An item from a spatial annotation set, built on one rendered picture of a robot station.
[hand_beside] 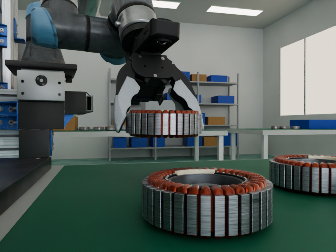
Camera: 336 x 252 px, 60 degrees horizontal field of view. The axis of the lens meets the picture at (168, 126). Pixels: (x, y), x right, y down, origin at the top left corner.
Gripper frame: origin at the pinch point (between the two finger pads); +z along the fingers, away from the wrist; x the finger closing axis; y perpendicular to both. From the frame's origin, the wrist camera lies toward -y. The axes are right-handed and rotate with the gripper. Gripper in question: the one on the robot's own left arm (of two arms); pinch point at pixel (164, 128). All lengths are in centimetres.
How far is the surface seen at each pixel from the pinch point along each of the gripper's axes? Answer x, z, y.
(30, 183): 17.9, 5.1, 5.4
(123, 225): 10.3, 14.8, -10.6
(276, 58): -505, -393, 371
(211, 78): -341, -362, 426
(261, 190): 1.2, 14.8, -17.3
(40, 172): 16.8, 1.6, 10.8
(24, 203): 18.2, 9.4, -0.7
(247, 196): 3.0, 15.2, -17.8
